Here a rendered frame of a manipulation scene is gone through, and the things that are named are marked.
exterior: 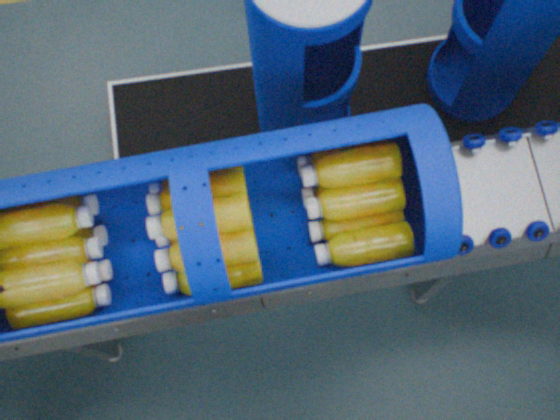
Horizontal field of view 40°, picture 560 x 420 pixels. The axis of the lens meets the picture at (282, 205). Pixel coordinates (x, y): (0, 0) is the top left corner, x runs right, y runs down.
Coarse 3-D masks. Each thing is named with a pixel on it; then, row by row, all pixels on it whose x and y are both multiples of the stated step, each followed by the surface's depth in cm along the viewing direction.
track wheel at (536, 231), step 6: (534, 222) 149; (540, 222) 149; (528, 228) 149; (534, 228) 148; (540, 228) 149; (546, 228) 149; (528, 234) 149; (534, 234) 149; (540, 234) 149; (546, 234) 150; (534, 240) 150; (540, 240) 150
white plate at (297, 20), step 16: (256, 0) 156; (272, 0) 156; (288, 0) 156; (304, 0) 156; (320, 0) 155; (336, 0) 155; (352, 0) 155; (272, 16) 155; (288, 16) 155; (304, 16) 155; (320, 16) 155; (336, 16) 155
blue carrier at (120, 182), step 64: (320, 128) 132; (384, 128) 129; (0, 192) 128; (64, 192) 127; (128, 192) 148; (192, 192) 125; (256, 192) 151; (448, 192) 125; (128, 256) 150; (192, 256) 125; (448, 256) 134; (0, 320) 145
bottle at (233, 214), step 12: (240, 192) 133; (216, 204) 131; (228, 204) 131; (240, 204) 131; (168, 216) 131; (216, 216) 130; (228, 216) 130; (240, 216) 131; (168, 228) 131; (180, 228) 130; (228, 228) 131; (240, 228) 132
